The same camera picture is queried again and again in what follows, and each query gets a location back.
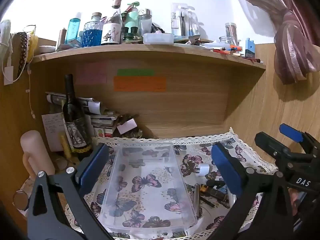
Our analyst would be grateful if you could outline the white plastic lidded box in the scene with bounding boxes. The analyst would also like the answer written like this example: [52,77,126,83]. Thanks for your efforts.
[142,33,174,46]

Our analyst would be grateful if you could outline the yellow candle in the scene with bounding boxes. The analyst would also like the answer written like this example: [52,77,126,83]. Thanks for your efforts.
[61,135,69,159]

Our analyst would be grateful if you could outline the clear plastic storage box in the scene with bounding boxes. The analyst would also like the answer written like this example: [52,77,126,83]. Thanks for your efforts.
[97,142,198,233]

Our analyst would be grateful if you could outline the tall blue liquid bottle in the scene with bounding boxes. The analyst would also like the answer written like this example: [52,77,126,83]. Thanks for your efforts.
[65,12,82,44]

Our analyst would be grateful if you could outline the butterfly print lace tablecloth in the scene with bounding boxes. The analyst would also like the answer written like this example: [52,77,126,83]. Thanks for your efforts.
[64,127,279,240]

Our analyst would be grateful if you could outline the pink striped curtain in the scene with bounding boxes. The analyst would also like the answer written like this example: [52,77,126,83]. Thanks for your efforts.
[230,0,320,85]

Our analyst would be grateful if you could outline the clear glass jar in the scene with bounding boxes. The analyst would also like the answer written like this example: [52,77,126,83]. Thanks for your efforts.
[225,22,238,45]

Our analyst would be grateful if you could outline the brown tube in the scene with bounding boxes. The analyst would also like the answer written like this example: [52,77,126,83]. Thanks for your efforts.
[58,29,67,49]

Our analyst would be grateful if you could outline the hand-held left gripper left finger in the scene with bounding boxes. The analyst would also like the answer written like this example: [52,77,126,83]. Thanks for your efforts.
[27,143,113,240]

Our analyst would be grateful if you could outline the clear bottle with metal cap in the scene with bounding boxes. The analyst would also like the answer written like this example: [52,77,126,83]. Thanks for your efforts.
[138,9,153,37]

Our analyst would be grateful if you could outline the white charger with cable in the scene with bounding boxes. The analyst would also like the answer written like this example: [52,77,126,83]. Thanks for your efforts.
[0,40,15,85]

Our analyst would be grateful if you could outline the glass bottle with blue beads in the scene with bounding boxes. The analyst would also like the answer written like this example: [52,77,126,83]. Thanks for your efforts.
[82,12,103,47]

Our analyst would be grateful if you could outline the patterned ribbon roll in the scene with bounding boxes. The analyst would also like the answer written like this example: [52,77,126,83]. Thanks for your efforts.
[17,32,33,79]

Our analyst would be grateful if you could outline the dark dried flowers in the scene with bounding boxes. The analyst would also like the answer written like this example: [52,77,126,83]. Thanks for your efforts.
[117,114,144,139]

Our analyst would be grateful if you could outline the strawberry print box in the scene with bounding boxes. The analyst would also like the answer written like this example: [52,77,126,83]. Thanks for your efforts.
[94,127,114,138]

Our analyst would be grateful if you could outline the green pump bottle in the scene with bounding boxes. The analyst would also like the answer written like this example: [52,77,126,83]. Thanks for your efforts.
[125,2,140,40]

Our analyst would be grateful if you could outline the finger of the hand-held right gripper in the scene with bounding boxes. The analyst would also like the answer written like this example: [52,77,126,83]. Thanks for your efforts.
[254,131,310,160]
[279,123,320,156]

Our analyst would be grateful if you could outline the stack of books and papers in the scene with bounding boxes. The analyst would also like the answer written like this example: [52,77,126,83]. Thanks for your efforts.
[46,92,118,138]

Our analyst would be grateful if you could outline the dark wine bottle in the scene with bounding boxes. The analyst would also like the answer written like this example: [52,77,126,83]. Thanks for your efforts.
[62,74,93,155]

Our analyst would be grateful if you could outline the white label glass bottle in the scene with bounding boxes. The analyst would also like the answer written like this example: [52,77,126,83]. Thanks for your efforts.
[101,0,123,45]

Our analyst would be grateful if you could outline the orange sticky note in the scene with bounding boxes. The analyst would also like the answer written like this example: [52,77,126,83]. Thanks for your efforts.
[114,76,167,92]

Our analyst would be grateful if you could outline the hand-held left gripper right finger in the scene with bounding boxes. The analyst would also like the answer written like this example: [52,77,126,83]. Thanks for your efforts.
[211,142,294,240]

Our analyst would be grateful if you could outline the handwritten paper note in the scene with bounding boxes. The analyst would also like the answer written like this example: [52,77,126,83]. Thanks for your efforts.
[42,113,66,152]

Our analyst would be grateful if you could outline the yellow tape roll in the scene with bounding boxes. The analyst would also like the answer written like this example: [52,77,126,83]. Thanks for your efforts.
[29,34,39,60]

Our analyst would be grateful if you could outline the round metal tin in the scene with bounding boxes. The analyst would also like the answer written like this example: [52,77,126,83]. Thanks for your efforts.
[13,191,30,211]

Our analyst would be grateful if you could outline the small white roll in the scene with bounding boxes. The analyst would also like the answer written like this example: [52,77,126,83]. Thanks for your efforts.
[196,164,210,177]

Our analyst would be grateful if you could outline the wooden shelf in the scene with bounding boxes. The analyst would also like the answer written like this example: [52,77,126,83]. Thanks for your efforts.
[31,42,267,70]

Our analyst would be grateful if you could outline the blue and white box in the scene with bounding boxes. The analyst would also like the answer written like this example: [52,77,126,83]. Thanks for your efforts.
[245,38,255,58]

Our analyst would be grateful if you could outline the pink cylindrical bottle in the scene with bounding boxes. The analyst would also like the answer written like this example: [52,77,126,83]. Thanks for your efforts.
[20,130,56,178]

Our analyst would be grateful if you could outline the silver metal tube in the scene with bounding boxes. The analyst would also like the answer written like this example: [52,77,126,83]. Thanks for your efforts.
[194,184,200,218]

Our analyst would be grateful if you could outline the clear blister tool pack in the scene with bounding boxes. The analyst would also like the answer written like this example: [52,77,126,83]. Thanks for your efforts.
[187,7,200,37]
[171,3,190,37]

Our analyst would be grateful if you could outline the green sticky note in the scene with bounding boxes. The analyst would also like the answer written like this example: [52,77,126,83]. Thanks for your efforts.
[117,69,155,77]

